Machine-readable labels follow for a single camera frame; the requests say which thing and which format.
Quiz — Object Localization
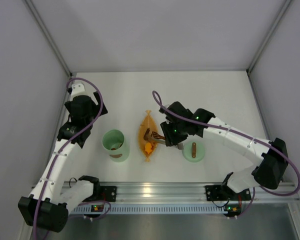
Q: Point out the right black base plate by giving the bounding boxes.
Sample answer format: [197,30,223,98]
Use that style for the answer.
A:
[204,184,252,202]

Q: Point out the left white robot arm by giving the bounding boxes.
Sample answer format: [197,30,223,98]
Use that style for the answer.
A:
[18,91,108,233]

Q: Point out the controller board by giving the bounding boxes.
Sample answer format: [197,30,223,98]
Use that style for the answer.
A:
[83,205,108,222]
[223,204,242,220]

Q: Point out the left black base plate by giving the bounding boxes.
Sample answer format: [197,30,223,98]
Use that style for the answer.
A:
[89,185,117,202]

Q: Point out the brown food piece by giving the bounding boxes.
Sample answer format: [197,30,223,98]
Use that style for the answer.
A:
[143,128,151,141]

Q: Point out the left aluminium frame post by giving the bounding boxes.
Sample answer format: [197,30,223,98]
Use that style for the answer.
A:
[22,0,73,79]

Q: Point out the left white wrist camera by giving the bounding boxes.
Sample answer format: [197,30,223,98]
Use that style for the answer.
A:
[67,82,87,98]

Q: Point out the right controller board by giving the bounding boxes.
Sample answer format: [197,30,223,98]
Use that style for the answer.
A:
[223,204,242,220]

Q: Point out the brown food in cup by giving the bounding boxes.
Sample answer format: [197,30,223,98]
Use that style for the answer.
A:
[110,142,123,151]

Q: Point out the orange food piece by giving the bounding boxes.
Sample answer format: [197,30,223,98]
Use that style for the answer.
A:
[144,142,153,155]

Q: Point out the green cup container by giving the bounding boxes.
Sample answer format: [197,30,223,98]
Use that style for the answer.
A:
[102,129,130,163]

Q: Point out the left controller board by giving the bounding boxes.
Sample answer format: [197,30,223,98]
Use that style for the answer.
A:
[83,205,108,222]

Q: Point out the grey slotted cable duct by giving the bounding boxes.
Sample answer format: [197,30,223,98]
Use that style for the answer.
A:
[69,204,227,215]

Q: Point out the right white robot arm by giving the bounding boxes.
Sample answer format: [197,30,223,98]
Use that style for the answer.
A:
[159,101,288,198]

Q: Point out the aluminium frame post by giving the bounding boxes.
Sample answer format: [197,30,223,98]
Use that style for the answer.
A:
[22,0,73,79]
[246,0,294,77]

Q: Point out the right aluminium frame post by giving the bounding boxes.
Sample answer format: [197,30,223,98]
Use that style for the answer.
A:
[246,0,294,77]

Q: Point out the metal tongs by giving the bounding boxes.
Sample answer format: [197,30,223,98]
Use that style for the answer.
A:
[142,131,185,151]

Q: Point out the aluminium mounting rail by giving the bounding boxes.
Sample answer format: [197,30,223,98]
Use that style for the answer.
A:
[31,181,300,205]

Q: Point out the orange boat-shaped tray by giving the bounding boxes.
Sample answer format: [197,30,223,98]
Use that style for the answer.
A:
[137,110,158,162]

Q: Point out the green lid with handle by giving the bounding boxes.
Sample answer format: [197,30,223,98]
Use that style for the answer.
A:
[182,140,206,163]

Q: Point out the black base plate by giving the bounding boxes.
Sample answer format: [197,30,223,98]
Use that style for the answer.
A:
[89,185,117,202]
[204,184,252,202]

